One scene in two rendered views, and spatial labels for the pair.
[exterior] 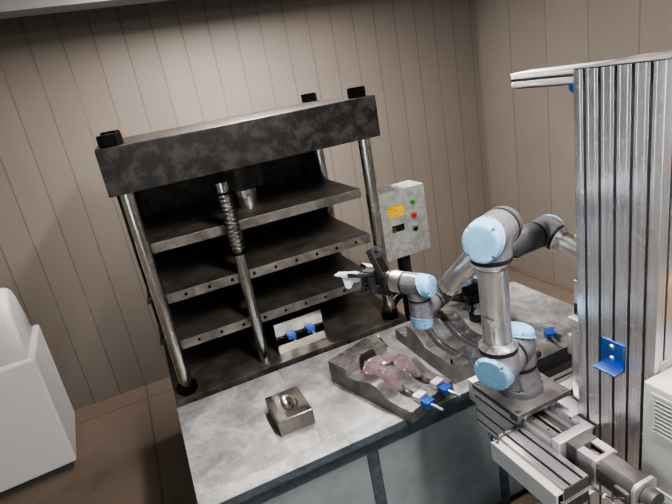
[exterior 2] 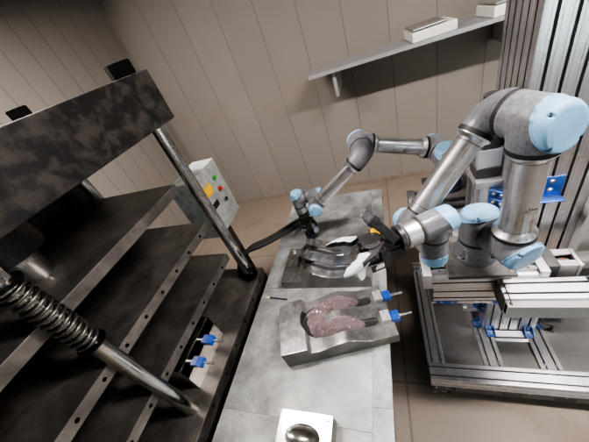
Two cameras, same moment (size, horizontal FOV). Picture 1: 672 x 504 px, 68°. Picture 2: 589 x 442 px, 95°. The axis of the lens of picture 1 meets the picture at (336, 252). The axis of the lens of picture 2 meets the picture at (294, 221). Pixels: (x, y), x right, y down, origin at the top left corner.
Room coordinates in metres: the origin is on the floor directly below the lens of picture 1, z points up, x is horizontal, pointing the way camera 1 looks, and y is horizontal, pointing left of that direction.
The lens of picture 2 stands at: (1.38, 0.37, 1.99)
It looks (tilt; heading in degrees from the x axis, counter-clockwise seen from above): 36 degrees down; 316
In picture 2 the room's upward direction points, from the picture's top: 22 degrees counter-clockwise
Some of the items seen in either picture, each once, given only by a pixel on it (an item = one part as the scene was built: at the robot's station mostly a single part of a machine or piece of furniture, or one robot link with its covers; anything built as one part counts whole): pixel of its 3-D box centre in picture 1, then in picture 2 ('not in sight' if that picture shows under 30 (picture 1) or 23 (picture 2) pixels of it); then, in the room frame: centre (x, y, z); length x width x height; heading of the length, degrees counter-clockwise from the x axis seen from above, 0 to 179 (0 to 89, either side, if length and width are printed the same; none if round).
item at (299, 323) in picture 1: (286, 315); (165, 347); (2.68, 0.35, 0.87); 0.50 x 0.27 x 0.17; 20
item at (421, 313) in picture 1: (423, 309); (430, 245); (1.52, -0.25, 1.34); 0.11 x 0.08 x 0.11; 137
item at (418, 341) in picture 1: (444, 338); (325, 261); (2.11, -0.44, 0.87); 0.50 x 0.26 x 0.14; 20
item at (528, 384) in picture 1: (518, 373); (474, 245); (1.42, -0.53, 1.09); 0.15 x 0.15 x 0.10
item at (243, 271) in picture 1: (252, 307); (150, 381); (2.36, 0.47, 1.10); 0.05 x 0.05 x 1.30
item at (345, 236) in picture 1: (257, 249); (85, 315); (2.78, 0.44, 1.26); 1.10 x 0.74 x 0.05; 110
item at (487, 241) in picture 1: (495, 303); (521, 193); (1.33, -0.43, 1.41); 0.15 x 0.12 x 0.55; 137
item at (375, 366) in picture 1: (388, 366); (332, 315); (1.91, -0.14, 0.90); 0.26 x 0.18 x 0.08; 37
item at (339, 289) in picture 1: (266, 289); (123, 342); (2.78, 0.44, 1.01); 1.10 x 0.74 x 0.05; 110
